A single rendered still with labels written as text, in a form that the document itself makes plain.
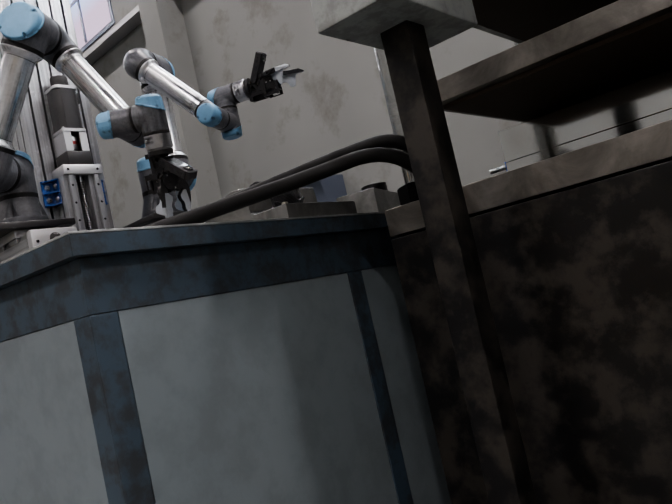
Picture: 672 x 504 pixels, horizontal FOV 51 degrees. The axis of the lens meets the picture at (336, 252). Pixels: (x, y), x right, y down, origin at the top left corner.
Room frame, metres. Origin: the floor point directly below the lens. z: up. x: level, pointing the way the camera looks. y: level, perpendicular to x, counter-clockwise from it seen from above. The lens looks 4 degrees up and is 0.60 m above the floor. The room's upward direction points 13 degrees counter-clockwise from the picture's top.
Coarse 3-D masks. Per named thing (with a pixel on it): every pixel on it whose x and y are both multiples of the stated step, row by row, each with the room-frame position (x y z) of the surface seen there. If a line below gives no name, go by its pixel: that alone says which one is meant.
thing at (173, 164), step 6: (168, 156) 1.94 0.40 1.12; (162, 162) 1.92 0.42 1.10; (168, 162) 1.90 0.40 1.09; (174, 162) 1.91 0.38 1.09; (180, 162) 1.93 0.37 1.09; (168, 168) 1.91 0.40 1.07; (174, 168) 1.90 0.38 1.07; (180, 168) 1.89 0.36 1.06; (186, 168) 1.89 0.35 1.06; (192, 168) 1.90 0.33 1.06; (180, 174) 1.89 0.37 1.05; (186, 174) 1.88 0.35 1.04; (192, 174) 1.89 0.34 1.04
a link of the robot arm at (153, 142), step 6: (168, 132) 1.92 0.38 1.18; (144, 138) 1.91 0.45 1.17; (150, 138) 1.90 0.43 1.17; (156, 138) 1.90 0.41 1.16; (162, 138) 1.90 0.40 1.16; (168, 138) 1.92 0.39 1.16; (150, 144) 1.90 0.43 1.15; (156, 144) 1.90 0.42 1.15; (162, 144) 1.90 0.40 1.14; (168, 144) 1.92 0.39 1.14; (150, 150) 1.92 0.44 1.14
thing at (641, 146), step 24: (600, 144) 1.22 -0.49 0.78; (624, 144) 1.20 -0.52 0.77; (648, 144) 1.18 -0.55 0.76; (528, 168) 1.31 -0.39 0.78; (552, 168) 1.28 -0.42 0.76; (576, 168) 1.26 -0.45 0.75; (600, 168) 1.23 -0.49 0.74; (624, 168) 1.21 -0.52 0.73; (480, 192) 1.38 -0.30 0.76; (504, 192) 1.35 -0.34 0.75; (528, 192) 1.32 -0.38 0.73; (552, 192) 1.32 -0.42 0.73; (408, 216) 1.49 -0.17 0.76
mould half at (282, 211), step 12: (312, 192) 1.88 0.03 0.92; (264, 204) 1.72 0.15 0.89; (288, 204) 1.61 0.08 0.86; (300, 204) 1.64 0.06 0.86; (312, 204) 1.67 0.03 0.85; (324, 204) 1.71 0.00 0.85; (336, 204) 1.74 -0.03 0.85; (348, 204) 1.78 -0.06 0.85; (228, 216) 1.73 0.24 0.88; (240, 216) 1.70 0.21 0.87; (252, 216) 1.68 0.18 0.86; (264, 216) 1.65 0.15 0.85; (276, 216) 1.63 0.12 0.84; (288, 216) 1.60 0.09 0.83; (300, 216) 1.63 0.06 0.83
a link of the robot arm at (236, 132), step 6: (222, 108) 2.47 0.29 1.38; (228, 108) 2.47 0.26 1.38; (234, 108) 2.48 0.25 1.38; (234, 114) 2.48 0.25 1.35; (234, 120) 2.46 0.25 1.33; (228, 126) 2.44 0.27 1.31; (234, 126) 2.47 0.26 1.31; (240, 126) 2.49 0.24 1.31; (222, 132) 2.48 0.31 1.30; (228, 132) 2.47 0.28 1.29; (234, 132) 2.47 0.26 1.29; (240, 132) 2.49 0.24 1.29; (228, 138) 2.50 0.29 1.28; (234, 138) 2.52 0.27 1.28
